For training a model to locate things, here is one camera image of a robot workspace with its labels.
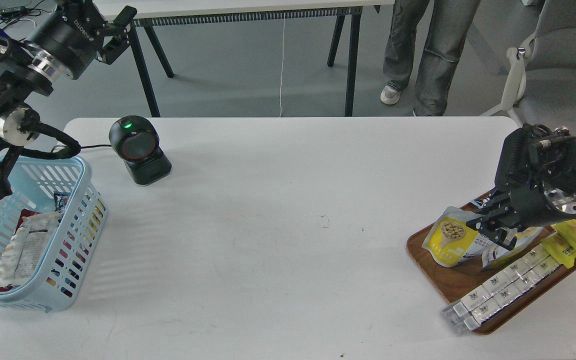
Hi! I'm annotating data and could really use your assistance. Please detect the grey white chair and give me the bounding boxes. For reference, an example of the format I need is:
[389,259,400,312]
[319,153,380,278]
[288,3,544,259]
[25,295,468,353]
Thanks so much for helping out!
[486,0,576,135]

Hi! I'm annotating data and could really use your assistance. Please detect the white table black legs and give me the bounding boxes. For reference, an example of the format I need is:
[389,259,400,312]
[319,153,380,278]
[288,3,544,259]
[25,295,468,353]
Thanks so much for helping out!
[88,6,409,117]

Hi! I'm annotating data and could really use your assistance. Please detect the brown wooden tray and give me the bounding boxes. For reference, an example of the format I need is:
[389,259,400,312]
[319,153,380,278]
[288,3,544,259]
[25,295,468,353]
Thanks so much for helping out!
[406,203,576,335]

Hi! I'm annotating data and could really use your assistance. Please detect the white red snack bag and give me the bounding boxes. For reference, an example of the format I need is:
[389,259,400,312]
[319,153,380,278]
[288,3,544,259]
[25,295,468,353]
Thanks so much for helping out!
[0,209,64,292]

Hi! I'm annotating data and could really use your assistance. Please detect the white hanging cable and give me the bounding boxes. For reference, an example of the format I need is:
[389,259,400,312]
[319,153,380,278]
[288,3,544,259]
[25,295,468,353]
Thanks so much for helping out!
[279,18,287,118]

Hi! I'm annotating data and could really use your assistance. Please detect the light blue plastic basket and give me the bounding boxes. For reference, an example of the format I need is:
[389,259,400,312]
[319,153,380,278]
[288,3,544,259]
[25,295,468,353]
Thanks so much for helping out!
[0,156,108,312]

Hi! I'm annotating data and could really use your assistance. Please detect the person in grey jeans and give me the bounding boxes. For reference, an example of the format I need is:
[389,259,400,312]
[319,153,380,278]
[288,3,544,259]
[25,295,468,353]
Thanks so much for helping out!
[380,0,481,117]

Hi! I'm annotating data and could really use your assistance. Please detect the silver white snack strip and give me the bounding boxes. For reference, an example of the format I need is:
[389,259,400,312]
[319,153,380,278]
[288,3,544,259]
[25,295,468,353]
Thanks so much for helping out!
[441,244,562,334]

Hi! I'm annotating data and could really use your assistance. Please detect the black barcode scanner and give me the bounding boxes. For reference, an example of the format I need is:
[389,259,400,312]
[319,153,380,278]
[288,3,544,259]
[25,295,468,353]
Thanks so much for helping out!
[109,115,172,186]

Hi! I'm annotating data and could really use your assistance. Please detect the blue snack packet in basket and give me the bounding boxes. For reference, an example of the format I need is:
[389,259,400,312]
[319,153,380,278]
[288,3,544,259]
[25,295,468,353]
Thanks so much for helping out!
[53,191,72,214]

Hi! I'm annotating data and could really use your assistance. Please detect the blue snack bag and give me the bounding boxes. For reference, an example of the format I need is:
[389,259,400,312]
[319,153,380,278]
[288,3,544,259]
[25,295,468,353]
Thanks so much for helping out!
[470,194,491,209]

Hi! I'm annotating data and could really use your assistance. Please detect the floor cables and power strip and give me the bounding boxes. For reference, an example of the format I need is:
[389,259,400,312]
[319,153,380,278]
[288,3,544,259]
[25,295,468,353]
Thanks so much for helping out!
[0,0,64,31]

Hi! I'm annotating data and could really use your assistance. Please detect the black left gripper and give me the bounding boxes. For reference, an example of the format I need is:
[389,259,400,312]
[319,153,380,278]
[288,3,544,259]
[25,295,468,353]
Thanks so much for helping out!
[26,0,138,80]

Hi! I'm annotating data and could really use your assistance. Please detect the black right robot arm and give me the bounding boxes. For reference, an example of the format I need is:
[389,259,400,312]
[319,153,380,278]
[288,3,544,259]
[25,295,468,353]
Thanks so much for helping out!
[466,123,576,249]

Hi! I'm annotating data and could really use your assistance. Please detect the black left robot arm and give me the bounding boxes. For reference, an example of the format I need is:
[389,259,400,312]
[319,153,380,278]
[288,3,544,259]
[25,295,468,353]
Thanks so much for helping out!
[0,0,138,201]

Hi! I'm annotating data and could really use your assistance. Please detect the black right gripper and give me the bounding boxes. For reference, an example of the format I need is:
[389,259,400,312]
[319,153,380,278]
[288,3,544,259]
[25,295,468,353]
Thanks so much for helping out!
[466,125,576,251]

